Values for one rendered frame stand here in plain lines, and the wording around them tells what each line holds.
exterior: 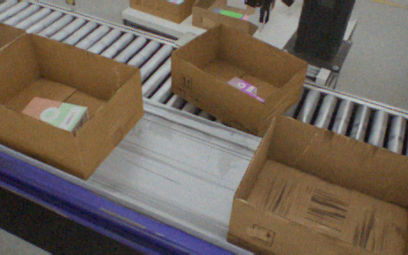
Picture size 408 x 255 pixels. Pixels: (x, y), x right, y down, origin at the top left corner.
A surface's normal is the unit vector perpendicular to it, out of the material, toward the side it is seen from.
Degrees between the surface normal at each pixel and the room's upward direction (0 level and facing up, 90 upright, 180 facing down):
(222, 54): 89
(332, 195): 0
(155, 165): 0
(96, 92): 89
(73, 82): 89
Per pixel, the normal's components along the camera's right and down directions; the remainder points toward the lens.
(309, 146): -0.40, 0.61
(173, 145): 0.06, -0.72
